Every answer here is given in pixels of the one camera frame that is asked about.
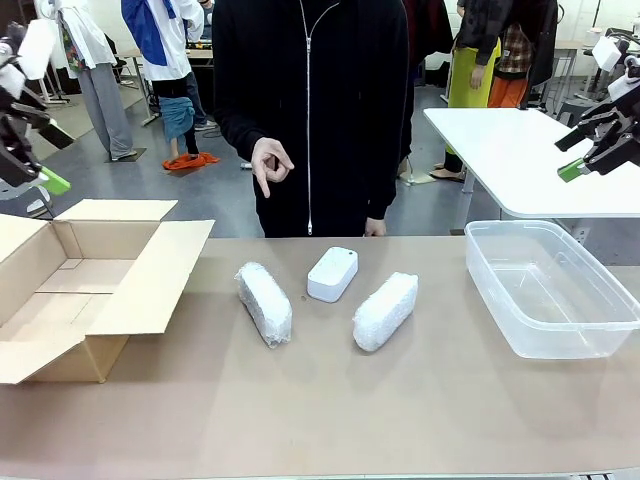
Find person's left forearm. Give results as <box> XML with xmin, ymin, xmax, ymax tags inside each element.
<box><xmin>366</xmin><ymin>144</ymin><xmax>409</xmax><ymax>222</ymax></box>

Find white-legged background desk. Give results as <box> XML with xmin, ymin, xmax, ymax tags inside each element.
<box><xmin>117</xmin><ymin>47</ymin><xmax>161</xmax><ymax>126</ymax></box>

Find person in yellow apron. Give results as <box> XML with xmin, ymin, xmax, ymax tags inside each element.
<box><xmin>429</xmin><ymin>0</ymin><xmax>503</xmax><ymax>184</ymax></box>

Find person in black hoodie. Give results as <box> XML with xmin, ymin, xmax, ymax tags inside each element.
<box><xmin>212</xmin><ymin>0</ymin><xmax>414</xmax><ymax>239</ymax></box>

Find person's right forearm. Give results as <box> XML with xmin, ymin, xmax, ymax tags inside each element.
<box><xmin>213</xmin><ymin>99</ymin><xmax>272</xmax><ymax>152</ymax></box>

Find beige background table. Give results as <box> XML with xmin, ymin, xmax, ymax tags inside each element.
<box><xmin>552</xmin><ymin>39</ymin><xmax>596</xmax><ymax>104</ymax></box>

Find orange cloth on floor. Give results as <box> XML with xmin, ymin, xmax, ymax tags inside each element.
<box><xmin>162</xmin><ymin>152</ymin><xmax>221</xmax><ymax>173</ymax></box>

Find person's right hand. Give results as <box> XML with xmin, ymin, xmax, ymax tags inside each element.
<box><xmin>249</xmin><ymin>137</ymin><xmax>296</xmax><ymax>200</ymax></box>

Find white unwrapped clock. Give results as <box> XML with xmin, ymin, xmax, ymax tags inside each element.
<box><xmin>306</xmin><ymin>245</ymin><xmax>360</xmax><ymax>303</ymax></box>

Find wooden-top side table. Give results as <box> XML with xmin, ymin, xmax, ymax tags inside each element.
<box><xmin>42</xmin><ymin>62</ymin><xmax>71</xmax><ymax>105</ymax></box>

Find clear plastic bin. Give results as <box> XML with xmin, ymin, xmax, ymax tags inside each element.
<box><xmin>463</xmin><ymin>219</ymin><xmax>640</xmax><ymax>360</ymax></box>

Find open cardboard box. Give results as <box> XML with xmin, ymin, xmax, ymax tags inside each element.
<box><xmin>0</xmin><ymin>198</ymin><xmax>216</xmax><ymax>385</ymax></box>

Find hanging dark garment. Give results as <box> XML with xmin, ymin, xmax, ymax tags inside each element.
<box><xmin>403</xmin><ymin>0</ymin><xmax>454</xmax><ymax>55</ymax></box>

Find white table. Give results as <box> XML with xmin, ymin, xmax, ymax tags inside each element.
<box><xmin>423</xmin><ymin>107</ymin><xmax>640</xmax><ymax>224</ymax></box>

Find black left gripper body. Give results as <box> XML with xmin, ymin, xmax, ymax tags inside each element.
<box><xmin>0</xmin><ymin>87</ymin><xmax>51</xmax><ymax>187</ymax></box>

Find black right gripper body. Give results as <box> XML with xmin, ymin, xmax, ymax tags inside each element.
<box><xmin>579</xmin><ymin>84</ymin><xmax>640</xmax><ymax>177</ymax></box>

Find plaid shirt orange trousers figure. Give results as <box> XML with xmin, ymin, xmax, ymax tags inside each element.
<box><xmin>487</xmin><ymin>22</ymin><xmax>534</xmax><ymax>110</ymax></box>

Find teal cloth on mannequin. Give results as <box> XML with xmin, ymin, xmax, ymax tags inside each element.
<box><xmin>158</xmin><ymin>96</ymin><xmax>196</xmax><ymax>144</ymax></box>

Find hanging dark coat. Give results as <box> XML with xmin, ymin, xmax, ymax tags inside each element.
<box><xmin>527</xmin><ymin>0</ymin><xmax>559</xmax><ymax>89</ymax></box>

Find mannequin with grey trousers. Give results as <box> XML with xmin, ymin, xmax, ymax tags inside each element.
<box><xmin>54</xmin><ymin>0</ymin><xmax>137</xmax><ymax>162</ymax></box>

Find mannequin with blue-white shirt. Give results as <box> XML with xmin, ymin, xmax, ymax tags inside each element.
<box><xmin>121</xmin><ymin>0</ymin><xmax>206</xmax><ymax>157</ymax></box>

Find bubble-wrapped clock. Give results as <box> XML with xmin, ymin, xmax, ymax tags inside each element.
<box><xmin>234</xmin><ymin>261</ymin><xmax>294</xmax><ymax>349</ymax></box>
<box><xmin>352</xmin><ymin>271</ymin><xmax>420</xmax><ymax>353</ymax></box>

